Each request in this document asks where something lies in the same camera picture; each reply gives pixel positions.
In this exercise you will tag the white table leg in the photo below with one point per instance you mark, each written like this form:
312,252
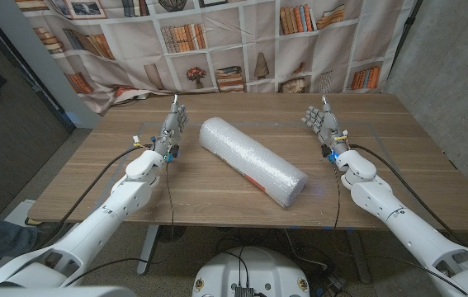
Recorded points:
148,247

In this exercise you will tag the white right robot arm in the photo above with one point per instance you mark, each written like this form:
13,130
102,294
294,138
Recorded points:
403,222

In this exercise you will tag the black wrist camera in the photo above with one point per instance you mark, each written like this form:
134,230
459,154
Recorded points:
173,153
327,153

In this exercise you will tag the black round floor object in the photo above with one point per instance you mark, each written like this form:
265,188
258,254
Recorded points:
171,233

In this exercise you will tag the white floor board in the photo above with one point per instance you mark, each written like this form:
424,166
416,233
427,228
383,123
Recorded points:
19,212

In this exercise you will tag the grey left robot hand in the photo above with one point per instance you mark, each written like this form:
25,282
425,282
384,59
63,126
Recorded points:
171,132

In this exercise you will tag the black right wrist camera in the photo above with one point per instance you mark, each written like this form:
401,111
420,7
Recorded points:
327,153

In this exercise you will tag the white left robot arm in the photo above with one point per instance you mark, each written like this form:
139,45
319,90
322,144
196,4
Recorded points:
93,231

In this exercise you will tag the clear bubble wrap roll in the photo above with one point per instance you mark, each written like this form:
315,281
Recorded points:
250,158

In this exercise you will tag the grey power strip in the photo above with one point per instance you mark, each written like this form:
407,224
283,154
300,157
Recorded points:
332,284

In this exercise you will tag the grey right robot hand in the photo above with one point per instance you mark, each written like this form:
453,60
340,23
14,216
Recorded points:
328,128

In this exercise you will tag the small yellow object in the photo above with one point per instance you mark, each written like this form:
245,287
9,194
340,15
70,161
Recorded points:
33,222

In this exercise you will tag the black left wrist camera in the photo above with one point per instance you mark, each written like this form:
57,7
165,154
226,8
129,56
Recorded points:
173,153

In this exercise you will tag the grey table leg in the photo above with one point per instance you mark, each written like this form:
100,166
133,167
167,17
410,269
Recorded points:
359,255

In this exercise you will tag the small black electronics box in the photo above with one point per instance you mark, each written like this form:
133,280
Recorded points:
244,292

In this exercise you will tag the dark person shoe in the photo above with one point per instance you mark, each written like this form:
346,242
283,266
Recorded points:
50,233

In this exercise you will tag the white round robot torso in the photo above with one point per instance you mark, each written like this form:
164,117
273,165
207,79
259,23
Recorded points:
254,268

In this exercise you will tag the black backdrop stand pole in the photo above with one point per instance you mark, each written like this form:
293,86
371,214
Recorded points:
407,37

